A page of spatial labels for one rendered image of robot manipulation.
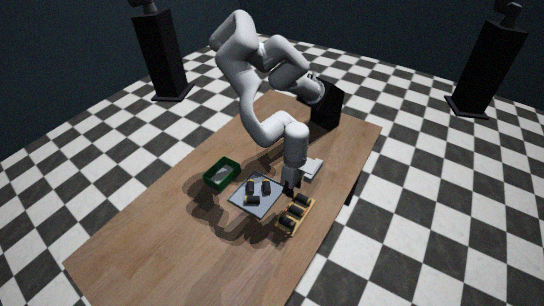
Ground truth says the green open box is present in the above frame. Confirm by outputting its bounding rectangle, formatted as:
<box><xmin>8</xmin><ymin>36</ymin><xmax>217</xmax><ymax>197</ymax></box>
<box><xmin>202</xmin><ymin>156</ymin><xmax>241</xmax><ymax>193</ymax></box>

